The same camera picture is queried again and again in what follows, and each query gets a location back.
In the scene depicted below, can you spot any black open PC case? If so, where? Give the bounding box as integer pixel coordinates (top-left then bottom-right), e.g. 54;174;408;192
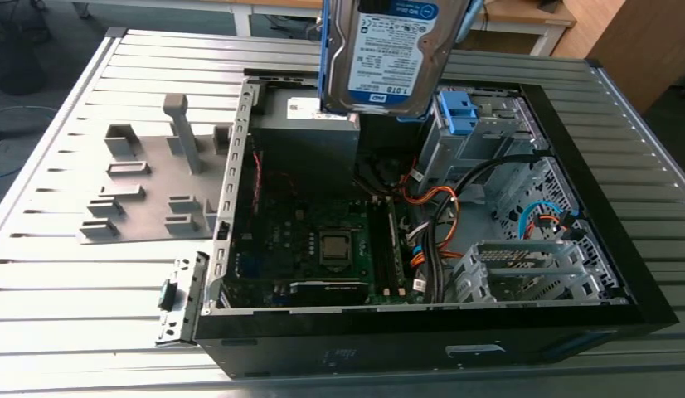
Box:
192;68;681;381

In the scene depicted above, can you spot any CPU socket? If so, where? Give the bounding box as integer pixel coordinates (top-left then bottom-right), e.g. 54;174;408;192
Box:
313;226;364;271

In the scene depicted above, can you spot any grey power supply unit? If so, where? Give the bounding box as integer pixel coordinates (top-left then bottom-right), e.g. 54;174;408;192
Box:
251;97;360;196

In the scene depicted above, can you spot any thick black cable bundle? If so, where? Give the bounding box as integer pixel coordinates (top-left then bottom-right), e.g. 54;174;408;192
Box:
423;153;548;304

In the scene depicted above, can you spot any grey parts rack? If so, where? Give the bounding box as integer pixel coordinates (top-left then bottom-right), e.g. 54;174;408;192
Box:
74;93;232;246

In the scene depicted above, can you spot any metal disk bay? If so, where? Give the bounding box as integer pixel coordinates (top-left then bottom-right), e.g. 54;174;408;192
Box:
450;238;616;303

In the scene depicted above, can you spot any green motherboard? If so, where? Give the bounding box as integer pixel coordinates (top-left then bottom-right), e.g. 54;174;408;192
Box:
224;194;429;308

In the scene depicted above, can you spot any wooden cabinet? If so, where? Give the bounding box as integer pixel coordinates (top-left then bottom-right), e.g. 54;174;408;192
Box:
551;0;685;116

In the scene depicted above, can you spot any black graphics card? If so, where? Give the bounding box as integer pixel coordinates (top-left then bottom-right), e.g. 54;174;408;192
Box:
288;280;371;307

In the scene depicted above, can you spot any metal optical drive bay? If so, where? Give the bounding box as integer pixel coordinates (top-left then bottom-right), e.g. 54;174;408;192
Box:
416;87;548;186

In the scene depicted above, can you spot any blue floor cable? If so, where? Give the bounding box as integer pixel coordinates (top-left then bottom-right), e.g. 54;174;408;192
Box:
0;105;58;182

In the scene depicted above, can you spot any metal case side bracket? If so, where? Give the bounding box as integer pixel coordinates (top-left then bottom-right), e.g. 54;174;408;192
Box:
154;250;211;348

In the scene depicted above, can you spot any black swivel chair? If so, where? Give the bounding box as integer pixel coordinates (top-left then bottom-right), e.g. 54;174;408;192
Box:
0;0;50;97

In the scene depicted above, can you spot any silver CPU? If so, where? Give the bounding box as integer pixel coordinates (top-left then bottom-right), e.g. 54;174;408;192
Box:
320;232;352;259

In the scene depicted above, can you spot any blue flat data wire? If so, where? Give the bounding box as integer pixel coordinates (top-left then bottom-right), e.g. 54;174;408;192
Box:
516;198;582;241

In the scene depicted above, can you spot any coloured disk power wire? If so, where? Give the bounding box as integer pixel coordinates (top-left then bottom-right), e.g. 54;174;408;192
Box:
526;214;568;241

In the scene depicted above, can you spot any hard disk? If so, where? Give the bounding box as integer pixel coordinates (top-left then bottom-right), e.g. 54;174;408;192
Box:
316;0;487;122

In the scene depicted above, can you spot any orange red yellow wire bundle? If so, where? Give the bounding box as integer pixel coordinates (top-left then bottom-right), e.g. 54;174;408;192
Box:
399;185;466;273

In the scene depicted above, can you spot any round black tool blue ring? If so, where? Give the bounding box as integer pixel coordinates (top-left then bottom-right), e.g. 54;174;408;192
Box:
156;278;181;312

